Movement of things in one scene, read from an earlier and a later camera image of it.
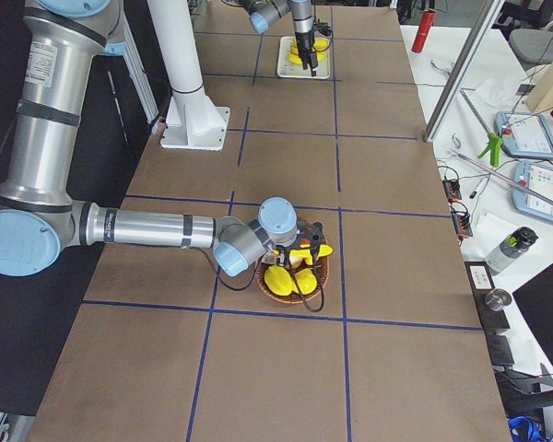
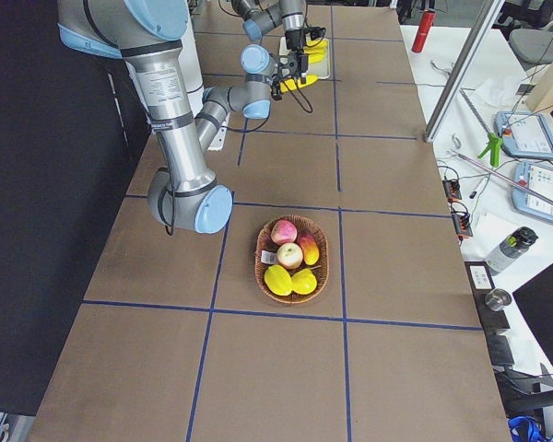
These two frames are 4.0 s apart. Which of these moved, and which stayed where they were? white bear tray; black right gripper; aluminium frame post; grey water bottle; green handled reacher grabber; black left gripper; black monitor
Moved: black right gripper; black left gripper
Stayed: white bear tray; black monitor; aluminium frame post; grey water bottle; green handled reacher grabber
